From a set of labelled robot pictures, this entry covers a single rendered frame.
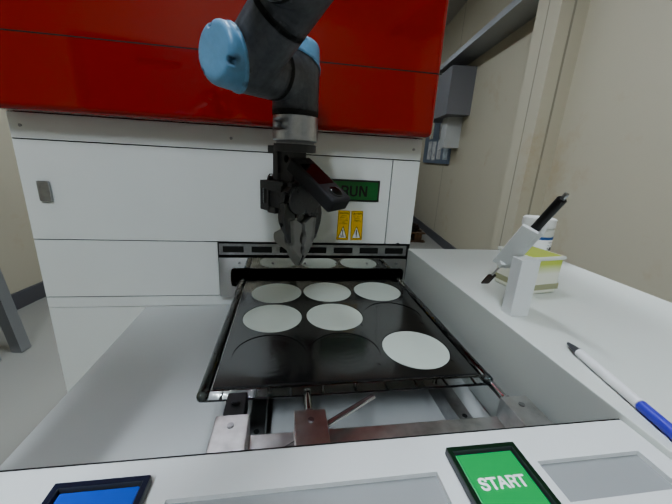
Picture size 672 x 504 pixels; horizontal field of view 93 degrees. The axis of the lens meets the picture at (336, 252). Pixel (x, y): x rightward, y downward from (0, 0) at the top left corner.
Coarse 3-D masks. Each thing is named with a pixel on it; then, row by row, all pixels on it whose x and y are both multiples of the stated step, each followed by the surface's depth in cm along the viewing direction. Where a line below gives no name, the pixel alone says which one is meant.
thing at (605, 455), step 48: (480, 432) 26; (528, 432) 27; (576, 432) 27; (624, 432) 27; (0, 480) 21; (48, 480) 21; (192, 480) 21; (240, 480) 21; (288, 480) 22; (336, 480) 22; (384, 480) 22; (432, 480) 23; (576, 480) 23; (624, 480) 23
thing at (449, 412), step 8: (432, 392) 50; (440, 392) 47; (448, 392) 47; (440, 400) 47; (448, 400) 45; (456, 400) 45; (440, 408) 47; (448, 408) 45; (456, 408) 44; (464, 408) 44; (448, 416) 45; (456, 416) 43; (464, 416) 42
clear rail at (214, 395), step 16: (304, 384) 39; (320, 384) 39; (336, 384) 39; (352, 384) 40; (368, 384) 40; (384, 384) 40; (400, 384) 40; (416, 384) 41; (432, 384) 41; (448, 384) 41; (464, 384) 42; (480, 384) 42; (208, 400) 37; (224, 400) 37
